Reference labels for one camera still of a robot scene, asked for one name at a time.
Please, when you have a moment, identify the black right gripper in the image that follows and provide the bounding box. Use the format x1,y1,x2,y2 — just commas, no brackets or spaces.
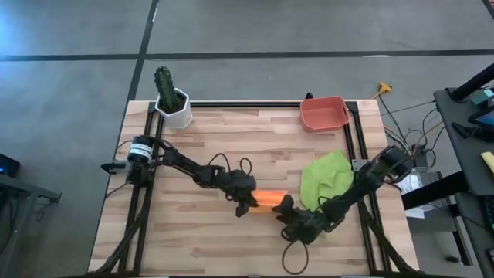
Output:
271,205,329,246

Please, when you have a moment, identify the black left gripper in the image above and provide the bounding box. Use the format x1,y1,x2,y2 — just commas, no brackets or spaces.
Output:
215,168,259,219

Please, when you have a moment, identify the orange microfiber towel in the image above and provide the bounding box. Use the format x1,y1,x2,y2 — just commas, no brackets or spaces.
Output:
251,189,289,215

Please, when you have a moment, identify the green microfiber towel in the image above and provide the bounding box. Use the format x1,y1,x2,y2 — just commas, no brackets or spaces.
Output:
299,149,355,212

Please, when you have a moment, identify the salmon plastic basket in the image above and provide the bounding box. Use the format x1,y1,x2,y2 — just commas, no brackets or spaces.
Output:
299,96,350,134

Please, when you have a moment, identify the white hexagonal plant pot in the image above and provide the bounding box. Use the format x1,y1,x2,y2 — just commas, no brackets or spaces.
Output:
154,87,194,131

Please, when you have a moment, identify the white paper sheet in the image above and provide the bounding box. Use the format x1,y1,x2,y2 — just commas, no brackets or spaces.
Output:
404,206,425,220

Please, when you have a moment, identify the clear plastic sheet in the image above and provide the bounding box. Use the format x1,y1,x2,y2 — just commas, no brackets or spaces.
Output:
399,166,435,196

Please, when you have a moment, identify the green cactus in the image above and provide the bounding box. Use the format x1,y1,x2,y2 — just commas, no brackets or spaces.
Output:
154,66,182,114

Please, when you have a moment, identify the black power strip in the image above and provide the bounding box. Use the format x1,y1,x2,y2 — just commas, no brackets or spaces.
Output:
411,144,429,168

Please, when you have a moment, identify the black desk support beam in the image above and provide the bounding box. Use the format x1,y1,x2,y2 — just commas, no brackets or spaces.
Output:
401,171,470,211

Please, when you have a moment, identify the dark grey desk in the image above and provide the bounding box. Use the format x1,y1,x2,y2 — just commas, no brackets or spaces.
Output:
455,192,494,278

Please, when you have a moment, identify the black desk gadget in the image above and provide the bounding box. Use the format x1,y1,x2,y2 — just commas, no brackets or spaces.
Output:
450,121,494,143

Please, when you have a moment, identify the yellow cloth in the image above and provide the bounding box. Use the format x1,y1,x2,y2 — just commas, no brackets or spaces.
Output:
480,151,494,174

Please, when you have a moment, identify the dark metal table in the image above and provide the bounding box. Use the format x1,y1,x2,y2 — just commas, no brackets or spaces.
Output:
0,173,63,271

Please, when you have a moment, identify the tablet with blue screen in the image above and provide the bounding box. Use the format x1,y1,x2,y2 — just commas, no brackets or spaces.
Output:
468,104,494,132

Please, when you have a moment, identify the black slanted pole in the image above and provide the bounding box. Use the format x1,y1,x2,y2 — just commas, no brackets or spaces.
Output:
450,63,494,102

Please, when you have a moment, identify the teal box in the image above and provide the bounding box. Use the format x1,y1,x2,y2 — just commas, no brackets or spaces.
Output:
470,88,494,106

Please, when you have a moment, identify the black device with blue light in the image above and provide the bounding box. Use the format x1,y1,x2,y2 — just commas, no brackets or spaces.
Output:
0,153,22,178

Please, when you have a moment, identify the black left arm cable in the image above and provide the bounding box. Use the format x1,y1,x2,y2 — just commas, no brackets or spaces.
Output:
208,152,254,175

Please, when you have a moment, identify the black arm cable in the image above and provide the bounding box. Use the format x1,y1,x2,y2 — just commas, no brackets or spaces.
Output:
281,231,310,276
208,152,254,175

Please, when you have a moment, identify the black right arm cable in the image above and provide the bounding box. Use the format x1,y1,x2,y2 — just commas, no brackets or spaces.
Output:
281,231,310,276

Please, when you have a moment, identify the black aluminium table frame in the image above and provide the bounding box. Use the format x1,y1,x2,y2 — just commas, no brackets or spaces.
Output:
88,100,421,277

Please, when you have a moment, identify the black floor cable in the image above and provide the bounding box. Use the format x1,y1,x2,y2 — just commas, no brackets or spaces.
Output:
377,95,408,146

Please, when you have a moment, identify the yellow cable connector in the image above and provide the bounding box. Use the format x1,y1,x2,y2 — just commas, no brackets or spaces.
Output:
371,81,394,100

